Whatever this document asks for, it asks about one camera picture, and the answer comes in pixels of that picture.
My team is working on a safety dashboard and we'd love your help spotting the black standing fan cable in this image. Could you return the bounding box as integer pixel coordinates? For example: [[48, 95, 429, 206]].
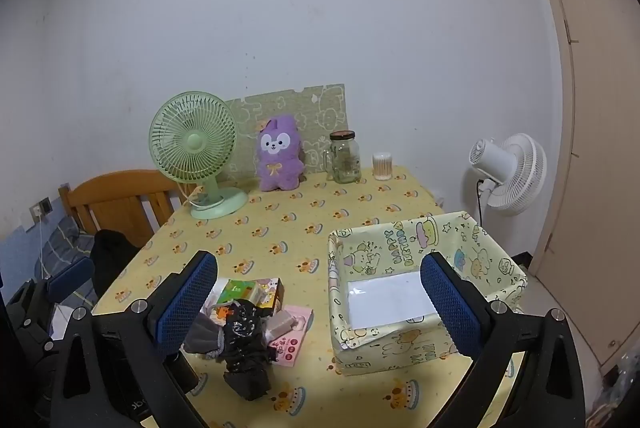
[[475, 178, 486, 229]]

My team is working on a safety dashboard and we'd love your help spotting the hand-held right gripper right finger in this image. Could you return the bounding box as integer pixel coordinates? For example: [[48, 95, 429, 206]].
[[419, 252, 586, 428]]

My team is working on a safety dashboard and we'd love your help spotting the green printed board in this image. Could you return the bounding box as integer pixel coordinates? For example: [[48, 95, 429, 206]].
[[223, 83, 347, 181]]

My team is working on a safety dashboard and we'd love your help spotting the clear plastic bag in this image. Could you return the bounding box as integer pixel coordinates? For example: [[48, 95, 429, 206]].
[[587, 348, 640, 419]]

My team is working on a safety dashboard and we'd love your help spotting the pink packet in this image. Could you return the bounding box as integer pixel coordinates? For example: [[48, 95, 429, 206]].
[[267, 305, 315, 368]]

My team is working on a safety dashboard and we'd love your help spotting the purple plush toy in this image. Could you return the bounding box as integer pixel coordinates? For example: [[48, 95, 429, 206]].
[[256, 114, 306, 192]]

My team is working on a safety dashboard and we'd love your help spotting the white standing fan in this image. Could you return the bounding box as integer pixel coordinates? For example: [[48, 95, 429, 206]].
[[469, 133, 548, 216]]

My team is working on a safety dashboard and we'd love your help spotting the grey cloth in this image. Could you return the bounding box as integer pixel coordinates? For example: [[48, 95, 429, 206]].
[[184, 312, 226, 359]]

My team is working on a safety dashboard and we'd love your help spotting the green tissue pack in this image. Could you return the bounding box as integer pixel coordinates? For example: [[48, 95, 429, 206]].
[[220, 279, 262, 309]]

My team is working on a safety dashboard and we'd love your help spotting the black cloth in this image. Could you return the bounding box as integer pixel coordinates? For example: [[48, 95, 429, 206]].
[[90, 229, 143, 296]]

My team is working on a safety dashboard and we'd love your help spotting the white charger cable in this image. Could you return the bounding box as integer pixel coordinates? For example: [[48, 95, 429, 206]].
[[36, 211, 53, 279]]

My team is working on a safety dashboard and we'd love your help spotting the beige door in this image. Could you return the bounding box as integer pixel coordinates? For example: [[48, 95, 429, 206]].
[[515, 0, 640, 369]]

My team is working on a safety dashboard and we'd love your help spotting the blue plaid bedding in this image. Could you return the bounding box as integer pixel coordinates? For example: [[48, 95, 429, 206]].
[[30, 215, 98, 309]]

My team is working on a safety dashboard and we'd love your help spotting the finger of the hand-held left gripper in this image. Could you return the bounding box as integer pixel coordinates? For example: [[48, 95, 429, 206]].
[[47, 257, 96, 306], [7, 281, 53, 354]]

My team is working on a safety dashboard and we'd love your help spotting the black plastic bag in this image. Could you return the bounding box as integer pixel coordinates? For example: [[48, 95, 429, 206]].
[[215, 299, 278, 401]]

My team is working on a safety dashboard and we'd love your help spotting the white sheet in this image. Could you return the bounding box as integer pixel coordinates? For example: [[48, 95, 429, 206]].
[[346, 271, 441, 329]]

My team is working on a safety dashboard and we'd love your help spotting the white desk fan cable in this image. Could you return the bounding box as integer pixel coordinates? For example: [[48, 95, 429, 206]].
[[187, 185, 223, 211]]

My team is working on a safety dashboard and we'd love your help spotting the cotton swab container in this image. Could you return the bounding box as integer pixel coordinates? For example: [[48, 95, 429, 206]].
[[372, 151, 393, 181]]

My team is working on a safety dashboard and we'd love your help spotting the green desk fan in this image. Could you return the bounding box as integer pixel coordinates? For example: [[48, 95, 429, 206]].
[[148, 91, 249, 220]]

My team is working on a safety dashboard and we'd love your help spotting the glass jar with dark lid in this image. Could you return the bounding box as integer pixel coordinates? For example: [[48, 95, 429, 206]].
[[324, 130, 362, 184]]

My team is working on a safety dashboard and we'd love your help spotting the yellow tissue pack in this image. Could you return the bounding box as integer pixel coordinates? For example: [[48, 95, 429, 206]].
[[257, 278, 285, 309]]

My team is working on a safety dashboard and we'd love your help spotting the small beige pad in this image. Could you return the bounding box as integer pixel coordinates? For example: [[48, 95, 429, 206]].
[[267, 311, 297, 339]]

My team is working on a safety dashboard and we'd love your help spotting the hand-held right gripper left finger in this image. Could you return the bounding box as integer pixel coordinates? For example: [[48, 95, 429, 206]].
[[50, 251, 218, 428]]

